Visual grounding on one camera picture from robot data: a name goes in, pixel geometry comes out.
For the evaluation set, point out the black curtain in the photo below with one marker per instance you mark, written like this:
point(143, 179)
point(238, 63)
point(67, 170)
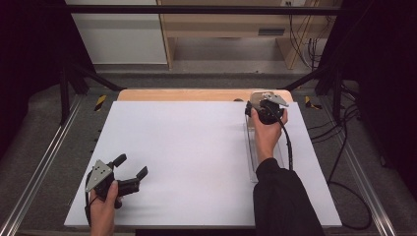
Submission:
point(383, 82)
point(29, 65)

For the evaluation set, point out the light wooden desk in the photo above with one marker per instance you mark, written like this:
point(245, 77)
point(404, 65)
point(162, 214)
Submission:
point(226, 24)

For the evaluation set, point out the white cabinet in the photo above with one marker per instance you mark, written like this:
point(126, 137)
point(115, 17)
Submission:
point(121, 36)

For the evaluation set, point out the black horizontal frame bar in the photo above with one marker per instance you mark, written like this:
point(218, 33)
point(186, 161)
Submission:
point(196, 10)

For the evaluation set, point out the clear plastic tray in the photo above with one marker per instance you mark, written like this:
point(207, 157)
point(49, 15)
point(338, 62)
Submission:
point(251, 157)

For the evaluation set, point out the light wooden table board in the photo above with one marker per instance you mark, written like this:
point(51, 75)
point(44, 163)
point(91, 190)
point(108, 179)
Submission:
point(183, 95)

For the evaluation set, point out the person's right hand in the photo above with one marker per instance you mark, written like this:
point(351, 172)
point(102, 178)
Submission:
point(267, 141)

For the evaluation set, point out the black metal frame strut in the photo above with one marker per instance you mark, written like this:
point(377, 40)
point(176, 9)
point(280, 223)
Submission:
point(64, 95)
point(336, 95)

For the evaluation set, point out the person's left hand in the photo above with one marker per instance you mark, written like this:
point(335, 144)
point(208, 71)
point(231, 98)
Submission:
point(103, 213)

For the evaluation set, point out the aluminium rail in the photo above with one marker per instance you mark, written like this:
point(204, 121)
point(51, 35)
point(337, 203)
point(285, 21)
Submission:
point(39, 170)
point(364, 183)

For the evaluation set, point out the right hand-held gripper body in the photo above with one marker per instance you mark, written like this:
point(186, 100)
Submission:
point(270, 114)

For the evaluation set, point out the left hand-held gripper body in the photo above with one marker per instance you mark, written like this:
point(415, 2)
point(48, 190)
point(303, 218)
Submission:
point(106, 183)

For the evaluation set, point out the yellow black tape marker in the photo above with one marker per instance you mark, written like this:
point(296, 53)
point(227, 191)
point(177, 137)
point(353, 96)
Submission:
point(308, 102)
point(100, 102)

